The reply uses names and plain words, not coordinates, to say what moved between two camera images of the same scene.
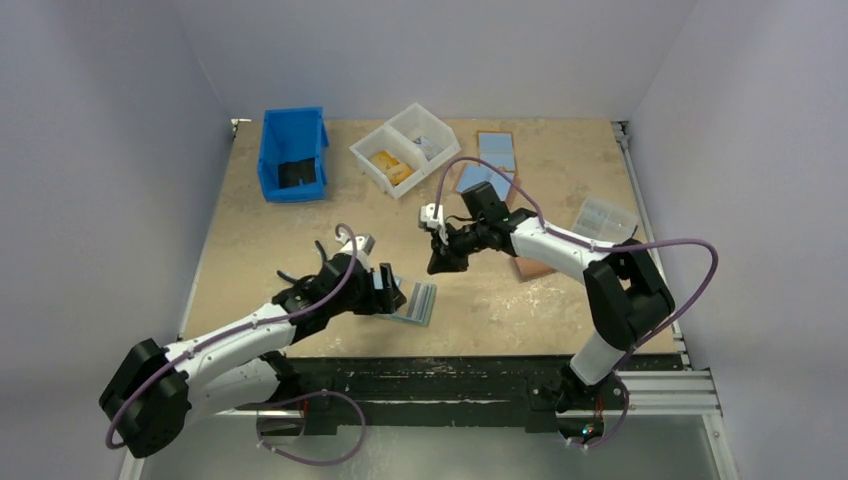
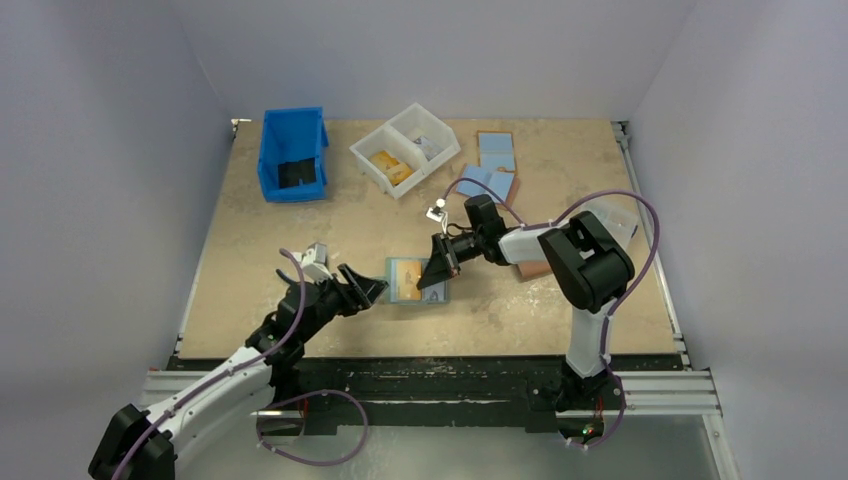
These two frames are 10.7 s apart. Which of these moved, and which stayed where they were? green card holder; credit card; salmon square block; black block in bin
Moved: green card holder
Stayed: salmon square block; black block in bin; credit card
